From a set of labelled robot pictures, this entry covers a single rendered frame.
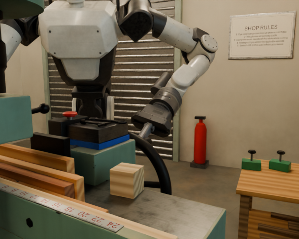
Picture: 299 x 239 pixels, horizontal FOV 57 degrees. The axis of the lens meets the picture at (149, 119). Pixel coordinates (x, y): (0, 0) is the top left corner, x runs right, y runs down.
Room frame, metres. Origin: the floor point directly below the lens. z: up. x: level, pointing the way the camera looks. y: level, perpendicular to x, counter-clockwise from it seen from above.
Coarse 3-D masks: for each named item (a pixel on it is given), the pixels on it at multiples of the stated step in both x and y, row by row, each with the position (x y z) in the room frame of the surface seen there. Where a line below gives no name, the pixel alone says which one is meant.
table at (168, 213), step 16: (96, 192) 0.45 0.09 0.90; (144, 192) 0.45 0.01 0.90; (112, 208) 0.39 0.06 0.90; (128, 208) 0.39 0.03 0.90; (144, 208) 0.39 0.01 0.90; (160, 208) 0.39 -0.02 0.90; (176, 208) 0.39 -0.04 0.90; (192, 208) 0.39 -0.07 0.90; (208, 208) 0.39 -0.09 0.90; (144, 224) 0.35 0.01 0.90; (160, 224) 0.35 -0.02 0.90; (176, 224) 0.35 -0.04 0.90; (192, 224) 0.35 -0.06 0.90; (208, 224) 0.35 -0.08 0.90; (224, 224) 0.39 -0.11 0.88
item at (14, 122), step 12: (0, 96) 0.42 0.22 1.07; (12, 96) 0.42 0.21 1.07; (24, 96) 0.44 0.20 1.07; (0, 108) 0.40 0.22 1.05; (12, 108) 0.42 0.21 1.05; (24, 108) 0.43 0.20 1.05; (0, 120) 0.40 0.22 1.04; (12, 120) 0.41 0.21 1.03; (24, 120) 0.43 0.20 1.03; (0, 132) 0.40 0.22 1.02; (12, 132) 0.41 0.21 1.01; (24, 132) 0.43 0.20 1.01
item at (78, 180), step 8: (0, 160) 0.46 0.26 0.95; (8, 160) 0.45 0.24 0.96; (16, 160) 0.45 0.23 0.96; (24, 168) 0.43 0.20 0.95; (32, 168) 0.42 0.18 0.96; (40, 168) 0.41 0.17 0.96; (48, 168) 0.41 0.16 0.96; (56, 176) 0.39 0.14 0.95; (64, 176) 0.38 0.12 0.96; (72, 176) 0.38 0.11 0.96; (80, 176) 0.38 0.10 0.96; (80, 184) 0.37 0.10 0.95; (80, 192) 0.37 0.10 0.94; (80, 200) 0.37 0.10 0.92
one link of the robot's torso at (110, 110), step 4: (108, 96) 1.23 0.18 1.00; (108, 100) 1.20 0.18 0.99; (112, 100) 1.23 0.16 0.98; (72, 104) 1.20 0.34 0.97; (108, 104) 1.19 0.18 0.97; (112, 104) 1.22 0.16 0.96; (72, 108) 1.20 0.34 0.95; (108, 108) 1.19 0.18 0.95; (112, 108) 1.22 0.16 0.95; (108, 112) 1.19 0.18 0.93; (112, 112) 1.22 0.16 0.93; (108, 116) 1.18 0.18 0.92; (112, 116) 1.22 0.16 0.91
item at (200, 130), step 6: (198, 126) 3.13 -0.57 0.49; (204, 126) 3.13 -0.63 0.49; (198, 132) 3.11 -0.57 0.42; (204, 132) 3.11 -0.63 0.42; (198, 138) 3.11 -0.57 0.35; (204, 138) 3.11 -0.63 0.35; (198, 144) 3.11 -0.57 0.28; (204, 144) 3.11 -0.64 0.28; (198, 150) 3.11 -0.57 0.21; (204, 150) 3.12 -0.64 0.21; (198, 156) 3.11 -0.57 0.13; (204, 156) 3.12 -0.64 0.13; (192, 162) 3.15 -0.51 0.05; (198, 162) 3.11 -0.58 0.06; (204, 162) 3.12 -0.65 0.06; (204, 168) 3.06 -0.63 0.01
